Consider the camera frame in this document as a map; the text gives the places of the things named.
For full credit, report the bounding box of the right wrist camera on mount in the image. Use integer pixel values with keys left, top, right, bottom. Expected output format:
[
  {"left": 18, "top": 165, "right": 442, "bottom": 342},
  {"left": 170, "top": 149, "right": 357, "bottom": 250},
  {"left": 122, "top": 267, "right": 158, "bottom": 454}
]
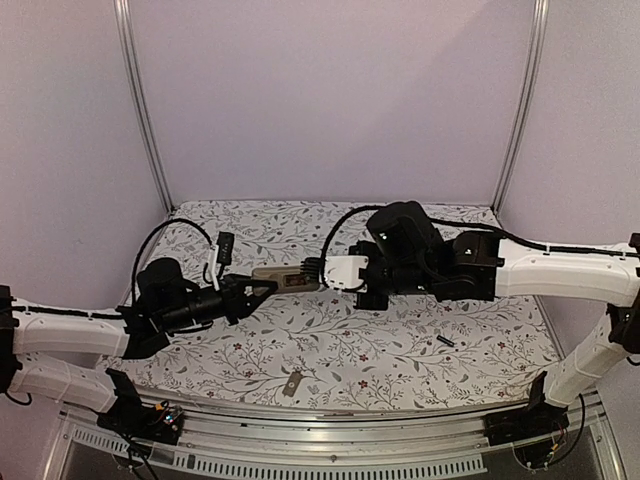
[{"left": 301, "top": 255, "right": 369, "bottom": 293}]

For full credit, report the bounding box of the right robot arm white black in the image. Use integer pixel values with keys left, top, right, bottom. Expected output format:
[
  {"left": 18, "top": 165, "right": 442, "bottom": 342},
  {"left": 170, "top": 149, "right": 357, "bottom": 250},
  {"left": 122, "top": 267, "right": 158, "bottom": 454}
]
[{"left": 323, "top": 201, "right": 639, "bottom": 436}]

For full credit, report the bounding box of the black battery front right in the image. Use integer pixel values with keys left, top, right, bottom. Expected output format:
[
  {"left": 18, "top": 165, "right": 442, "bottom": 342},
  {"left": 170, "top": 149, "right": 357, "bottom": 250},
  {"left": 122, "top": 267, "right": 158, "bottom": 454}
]
[{"left": 436, "top": 335, "right": 456, "bottom": 348}]

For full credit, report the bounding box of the left aluminium frame post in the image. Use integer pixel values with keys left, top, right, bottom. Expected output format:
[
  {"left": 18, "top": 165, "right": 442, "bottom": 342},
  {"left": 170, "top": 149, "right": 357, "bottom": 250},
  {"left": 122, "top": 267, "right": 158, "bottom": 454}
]
[{"left": 113, "top": 0, "right": 175, "bottom": 214}]

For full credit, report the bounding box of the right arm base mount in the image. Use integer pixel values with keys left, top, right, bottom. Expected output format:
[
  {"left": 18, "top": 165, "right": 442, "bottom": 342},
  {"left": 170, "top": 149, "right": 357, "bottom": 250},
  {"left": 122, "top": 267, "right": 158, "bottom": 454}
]
[{"left": 483, "top": 372, "right": 569, "bottom": 446}]

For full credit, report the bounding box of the floral patterned table mat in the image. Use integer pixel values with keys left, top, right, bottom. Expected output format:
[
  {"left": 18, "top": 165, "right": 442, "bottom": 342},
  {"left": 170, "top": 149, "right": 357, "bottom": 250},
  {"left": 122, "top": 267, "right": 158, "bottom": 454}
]
[{"left": 99, "top": 201, "right": 558, "bottom": 410}]

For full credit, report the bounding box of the front aluminium rail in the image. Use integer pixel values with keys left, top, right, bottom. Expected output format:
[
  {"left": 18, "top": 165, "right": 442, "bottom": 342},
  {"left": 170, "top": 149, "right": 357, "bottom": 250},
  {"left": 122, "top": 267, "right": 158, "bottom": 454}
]
[{"left": 58, "top": 384, "right": 609, "bottom": 464}]

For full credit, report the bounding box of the right aluminium frame post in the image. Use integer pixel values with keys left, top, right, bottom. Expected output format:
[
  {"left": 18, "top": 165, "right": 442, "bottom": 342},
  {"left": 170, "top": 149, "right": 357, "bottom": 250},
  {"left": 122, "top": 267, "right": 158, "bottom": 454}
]
[{"left": 491, "top": 0, "right": 550, "bottom": 218}]

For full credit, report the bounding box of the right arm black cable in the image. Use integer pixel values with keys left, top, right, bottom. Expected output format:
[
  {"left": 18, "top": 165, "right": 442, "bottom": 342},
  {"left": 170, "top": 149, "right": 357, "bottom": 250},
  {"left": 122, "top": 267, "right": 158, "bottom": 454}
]
[{"left": 319, "top": 205, "right": 386, "bottom": 286}]

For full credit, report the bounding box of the grey battery compartment cover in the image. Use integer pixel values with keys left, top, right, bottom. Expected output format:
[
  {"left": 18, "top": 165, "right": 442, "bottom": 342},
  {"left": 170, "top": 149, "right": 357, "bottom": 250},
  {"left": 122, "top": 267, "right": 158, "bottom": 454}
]
[{"left": 282, "top": 371, "right": 304, "bottom": 398}]

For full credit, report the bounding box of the white slotted cable duct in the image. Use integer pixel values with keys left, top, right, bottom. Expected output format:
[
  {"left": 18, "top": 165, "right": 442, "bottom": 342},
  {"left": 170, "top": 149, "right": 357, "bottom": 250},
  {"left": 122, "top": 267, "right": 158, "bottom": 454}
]
[{"left": 71, "top": 416, "right": 489, "bottom": 479}]

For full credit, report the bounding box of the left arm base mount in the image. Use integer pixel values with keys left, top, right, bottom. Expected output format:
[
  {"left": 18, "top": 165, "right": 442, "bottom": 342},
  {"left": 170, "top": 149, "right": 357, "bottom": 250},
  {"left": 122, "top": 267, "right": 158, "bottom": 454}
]
[{"left": 97, "top": 368, "right": 185, "bottom": 445}]

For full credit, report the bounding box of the white remote control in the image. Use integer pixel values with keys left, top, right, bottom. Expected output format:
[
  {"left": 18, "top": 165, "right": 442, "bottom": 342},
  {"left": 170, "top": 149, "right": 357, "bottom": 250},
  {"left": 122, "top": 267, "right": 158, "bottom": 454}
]
[{"left": 251, "top": 266, "right": 320, "bottom": 294}]

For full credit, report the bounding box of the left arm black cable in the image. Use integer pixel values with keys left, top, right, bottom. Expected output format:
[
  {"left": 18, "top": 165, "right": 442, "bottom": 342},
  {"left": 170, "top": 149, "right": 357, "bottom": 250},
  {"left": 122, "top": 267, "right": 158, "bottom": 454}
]
[{"left": 134, "top": 217, "right": 219, "bottom": 281}]

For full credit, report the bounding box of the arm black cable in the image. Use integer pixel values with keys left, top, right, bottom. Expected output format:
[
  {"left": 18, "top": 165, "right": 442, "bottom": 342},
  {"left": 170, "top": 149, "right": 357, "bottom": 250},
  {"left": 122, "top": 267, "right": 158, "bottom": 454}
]
[
  {"left": 134, "top": 217, "right": 219, "bottom": 281},
  {"left": 319, "top": 205, "right": 386, "bottom": 286}
]

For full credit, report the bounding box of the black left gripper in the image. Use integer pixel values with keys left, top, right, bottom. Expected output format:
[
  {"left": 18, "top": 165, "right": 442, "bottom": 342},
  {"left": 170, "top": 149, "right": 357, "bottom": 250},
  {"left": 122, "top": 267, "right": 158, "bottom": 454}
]
[{"left": 161, "top": 274, "right": 277, "bottom": 334}]

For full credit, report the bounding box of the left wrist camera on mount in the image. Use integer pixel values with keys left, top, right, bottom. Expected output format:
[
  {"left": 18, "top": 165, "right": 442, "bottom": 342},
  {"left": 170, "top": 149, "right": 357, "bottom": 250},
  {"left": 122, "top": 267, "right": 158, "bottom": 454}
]
[{"left": 203, "top": 232, "right": 235, "bottom": 290}]

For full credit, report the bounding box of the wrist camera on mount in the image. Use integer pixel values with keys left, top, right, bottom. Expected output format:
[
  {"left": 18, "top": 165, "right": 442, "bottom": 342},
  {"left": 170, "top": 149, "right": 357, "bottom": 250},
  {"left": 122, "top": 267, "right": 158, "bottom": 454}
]
[
  {"left": 203, "top": 232, "right": 235, "bottom": 290},
  {"left": 301, "top": 255, "right": 369, "bottom": 293}
]

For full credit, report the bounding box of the aluminium frame post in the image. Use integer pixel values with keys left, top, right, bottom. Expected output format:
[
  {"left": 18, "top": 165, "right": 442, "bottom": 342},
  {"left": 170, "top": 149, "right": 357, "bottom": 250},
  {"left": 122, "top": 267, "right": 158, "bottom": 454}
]
[
  {"left": 113, "top": 0, "right": 175, "bottom": 214},
  {"left": 491, "top": 0, "right": 550, "bottom": 218}
]

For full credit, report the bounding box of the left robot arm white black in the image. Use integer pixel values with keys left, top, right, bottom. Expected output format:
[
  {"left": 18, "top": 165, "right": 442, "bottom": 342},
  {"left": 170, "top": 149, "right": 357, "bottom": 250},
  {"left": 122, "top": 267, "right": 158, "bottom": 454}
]
[{"left": 1, "top": 257, "right": 278, "bottom": 434}]

